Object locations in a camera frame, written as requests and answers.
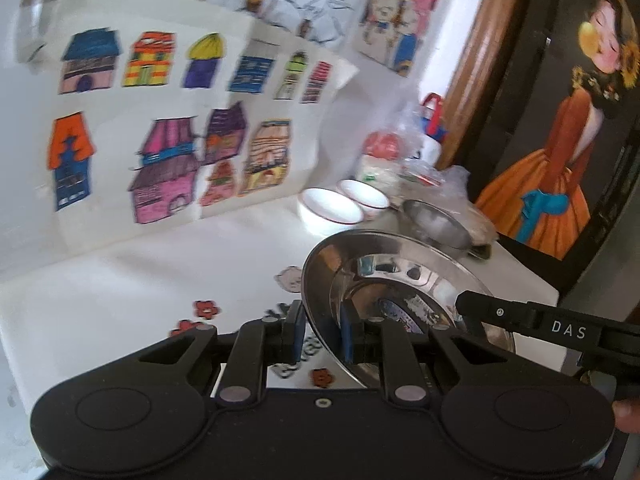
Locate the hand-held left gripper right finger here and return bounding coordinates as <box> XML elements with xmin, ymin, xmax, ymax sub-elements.
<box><xmin>339</xmin><ymin>306</ymin><xmax>507</xmax><ymax>407</ymax></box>

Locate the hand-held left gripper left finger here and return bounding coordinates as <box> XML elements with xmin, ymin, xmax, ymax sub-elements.
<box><xmin>138</xmin><ymin>301</ymin><xmax>306</xmax><ymax>407</ymax></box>

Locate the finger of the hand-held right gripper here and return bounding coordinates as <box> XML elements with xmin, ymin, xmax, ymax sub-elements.
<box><xmin>454</xmin><ymin>289</ymin><xmax>541</xmax><ymax>335</ymax></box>

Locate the large steel bowl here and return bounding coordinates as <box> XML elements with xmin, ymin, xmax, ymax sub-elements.
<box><xmin>301</xmin><ymin>230</ymin><xmax>517</xmax><ymax>389</ymax></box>

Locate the small steel bowl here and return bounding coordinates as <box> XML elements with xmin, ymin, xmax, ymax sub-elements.
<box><xmin>399</xmin><ymin>199</ymin><xmax>474</xmax><ymax>262</ymax></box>

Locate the white bowl with red rim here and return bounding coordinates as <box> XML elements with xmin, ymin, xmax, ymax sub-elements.
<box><xmin>336</xmin><ymin>179</ymin><xmax>391</xmax><ymax>221</ymax></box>
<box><xmin>297</xmin><ymin>187</ymin><xmax>364</xmax><ymax>236</ymax></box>

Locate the person's right hand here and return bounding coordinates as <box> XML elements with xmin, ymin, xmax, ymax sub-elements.
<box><xmin>612</xmin><ymin>400</ymin><xmax>640</xmax><ymax>434</ymax></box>

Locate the clear plastic bag with flatbread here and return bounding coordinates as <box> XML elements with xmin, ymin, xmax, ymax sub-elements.
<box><xmin>394</xmin><ymin>104</ymin><xmax>498</xmax><ymax>251</ymax></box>

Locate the white packet with green label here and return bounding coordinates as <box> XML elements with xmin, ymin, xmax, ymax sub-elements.
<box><xmin>356</xmin><ymin>152</ymin><xmax>402</xmax><ymax>197</ymax></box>

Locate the orange dress girl painting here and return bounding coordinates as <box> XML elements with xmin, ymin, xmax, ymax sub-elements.
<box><xmin>474</xmin><ymin>0</ymin><xmax>640</xmax><ymax>262</ymax></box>

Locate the white jug with red lid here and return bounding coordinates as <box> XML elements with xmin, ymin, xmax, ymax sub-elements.
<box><xmin>419</xmin><ymin>93</ymin><xmax>450</xmax><ymax>167</ymax></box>

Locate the red round food in bag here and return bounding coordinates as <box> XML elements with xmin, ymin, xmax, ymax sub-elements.
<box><xmin>364</xmin><ymin>130</ymin><xmax>402</xmax><ymax>161</ymax></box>

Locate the colourful houses drawing sheet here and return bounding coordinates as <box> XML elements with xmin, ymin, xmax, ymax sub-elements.
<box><xmin>0</xmin><ymin>0</ymin><xmax>360</xmax><ymax>268</ymax></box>

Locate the brown wooden frame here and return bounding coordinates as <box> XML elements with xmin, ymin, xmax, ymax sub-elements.
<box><xmin>439</xmin><ymin>0</ymin><xmax>542</xmax><ymax>173</ymax></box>

